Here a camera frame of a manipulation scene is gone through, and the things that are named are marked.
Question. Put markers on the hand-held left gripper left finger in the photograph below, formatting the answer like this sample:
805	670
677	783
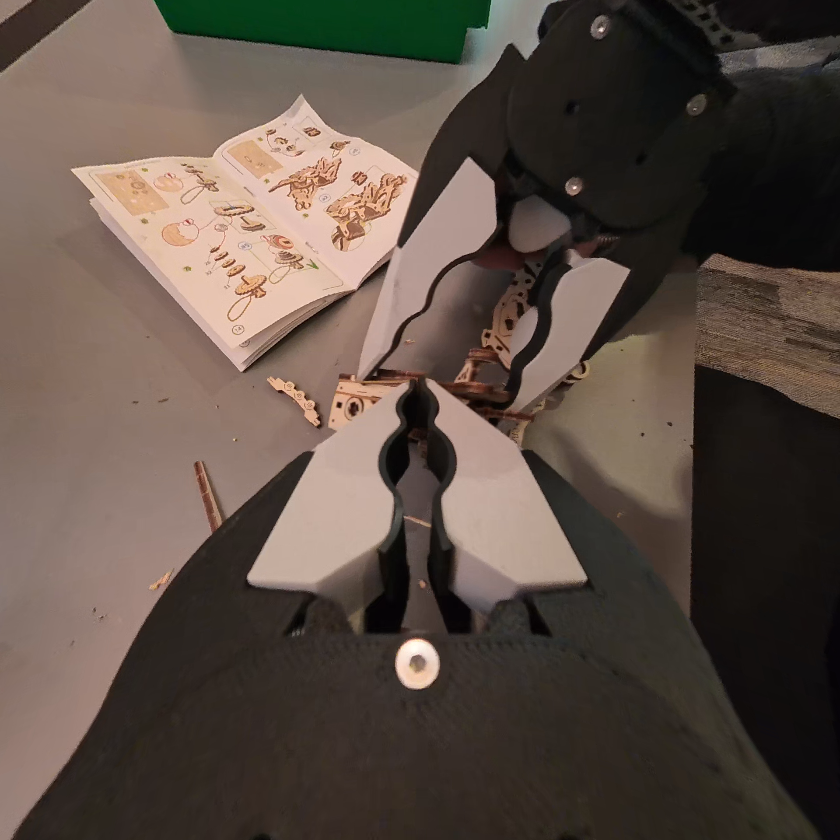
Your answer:
328	525

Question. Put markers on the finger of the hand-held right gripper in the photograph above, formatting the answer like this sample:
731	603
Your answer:
433	236
577	315

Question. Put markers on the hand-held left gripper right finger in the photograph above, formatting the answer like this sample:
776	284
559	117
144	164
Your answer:
512	525

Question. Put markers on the wooden buggy model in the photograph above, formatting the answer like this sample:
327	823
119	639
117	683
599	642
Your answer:
354	400

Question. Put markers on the tapered wooden stick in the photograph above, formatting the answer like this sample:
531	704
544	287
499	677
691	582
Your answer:
207	495

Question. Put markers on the toothed wooden strip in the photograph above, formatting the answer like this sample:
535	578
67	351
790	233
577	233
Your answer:
295	401

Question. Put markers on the open instruction booklet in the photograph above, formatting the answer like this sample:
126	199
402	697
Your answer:
197	223

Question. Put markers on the green plastic bin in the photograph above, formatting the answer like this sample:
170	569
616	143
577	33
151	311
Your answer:
315	26

